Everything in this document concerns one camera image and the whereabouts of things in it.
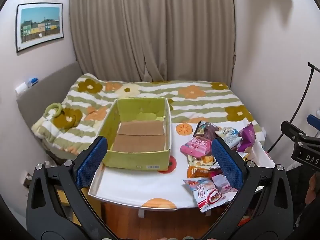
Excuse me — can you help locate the orange snack packet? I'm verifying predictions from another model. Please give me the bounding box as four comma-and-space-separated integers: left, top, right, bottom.
187, 165, 223, 179

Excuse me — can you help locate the pale pink snack packet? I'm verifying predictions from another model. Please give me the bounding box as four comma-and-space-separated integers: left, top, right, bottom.
211, 174, 238, 196

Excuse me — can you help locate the red and white snack packet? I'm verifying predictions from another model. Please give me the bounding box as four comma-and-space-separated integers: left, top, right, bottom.
192, 185, 233, 213

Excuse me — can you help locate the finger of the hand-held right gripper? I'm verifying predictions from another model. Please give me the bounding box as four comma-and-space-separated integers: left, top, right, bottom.
307, 114, 320, 132
280, 120, 309, 143

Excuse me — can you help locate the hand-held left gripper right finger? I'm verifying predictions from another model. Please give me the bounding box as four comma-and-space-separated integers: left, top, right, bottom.
200, 137, 294, 240

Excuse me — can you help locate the white pink snack packet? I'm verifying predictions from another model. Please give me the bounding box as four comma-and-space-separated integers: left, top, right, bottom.
183, 177, 215, 193

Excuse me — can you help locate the beige curtain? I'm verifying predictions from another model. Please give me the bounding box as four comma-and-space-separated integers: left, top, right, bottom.
69, 0, 237, 83

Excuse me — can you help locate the dark brown snack packet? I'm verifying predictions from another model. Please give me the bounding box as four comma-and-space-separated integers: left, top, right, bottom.
195, 121, 221, 141

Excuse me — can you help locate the grey padded headboard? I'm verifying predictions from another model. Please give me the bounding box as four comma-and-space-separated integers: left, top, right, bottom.
16, 61, 81, 153

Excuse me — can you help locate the white and blue snack packet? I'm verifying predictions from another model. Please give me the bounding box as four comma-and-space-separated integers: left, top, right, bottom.
216, 127, 242, 145

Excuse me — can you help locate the purple snack packet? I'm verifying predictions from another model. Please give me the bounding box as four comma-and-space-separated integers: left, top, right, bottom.
236, 122, 257, 153

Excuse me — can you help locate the striped floral blanket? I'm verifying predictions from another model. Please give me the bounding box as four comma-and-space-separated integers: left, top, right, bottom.
31, 73, 266, 160

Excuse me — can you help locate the framed wall picture of houses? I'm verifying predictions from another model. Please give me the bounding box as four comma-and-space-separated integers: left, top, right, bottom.
15, 3, 64, 53

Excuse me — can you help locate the black thin stand rod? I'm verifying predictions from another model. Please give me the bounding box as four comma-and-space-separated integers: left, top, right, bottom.
267, 62, 320, 153

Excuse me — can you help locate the green cardboard box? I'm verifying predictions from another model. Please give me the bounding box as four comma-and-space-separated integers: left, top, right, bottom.
102, 97, 173, 172

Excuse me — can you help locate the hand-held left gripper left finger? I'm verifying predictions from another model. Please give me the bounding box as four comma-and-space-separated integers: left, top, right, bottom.
26, 135, 118, 240

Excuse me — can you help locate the white wall switch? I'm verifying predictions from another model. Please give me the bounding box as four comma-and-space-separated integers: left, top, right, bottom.
15, 82, 27, 95

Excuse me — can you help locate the person's right forearm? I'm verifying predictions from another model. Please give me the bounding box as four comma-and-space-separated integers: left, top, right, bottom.
294, 172, 320, 230

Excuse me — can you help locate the yellow biscuit packet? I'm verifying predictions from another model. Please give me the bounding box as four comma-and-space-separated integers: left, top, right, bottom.
187, 154, 218, 168

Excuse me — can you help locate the wall power socket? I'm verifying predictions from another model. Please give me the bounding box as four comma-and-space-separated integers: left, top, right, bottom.
22, 171, 33, 188

